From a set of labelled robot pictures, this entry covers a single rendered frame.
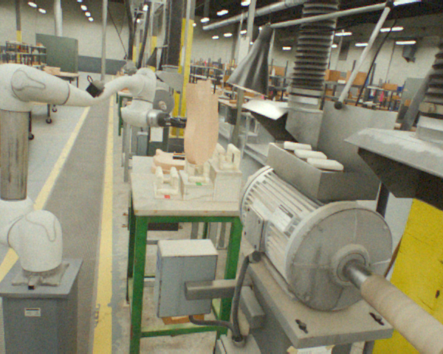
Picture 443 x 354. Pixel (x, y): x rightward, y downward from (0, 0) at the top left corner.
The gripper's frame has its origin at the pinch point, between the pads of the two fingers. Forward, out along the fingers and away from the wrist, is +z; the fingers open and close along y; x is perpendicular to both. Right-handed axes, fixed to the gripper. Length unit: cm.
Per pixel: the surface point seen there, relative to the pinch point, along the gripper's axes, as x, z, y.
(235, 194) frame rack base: -39.2, 17.1, -12.9
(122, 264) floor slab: -139, -86, -53
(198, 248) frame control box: -15, 34, 80
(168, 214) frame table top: -42.3, -7.1, 18.2
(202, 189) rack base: -35.9, 1.7, -3.9
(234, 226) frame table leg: -53, 21, -2
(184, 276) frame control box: -21, 32, 86
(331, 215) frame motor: 9, 68, 92
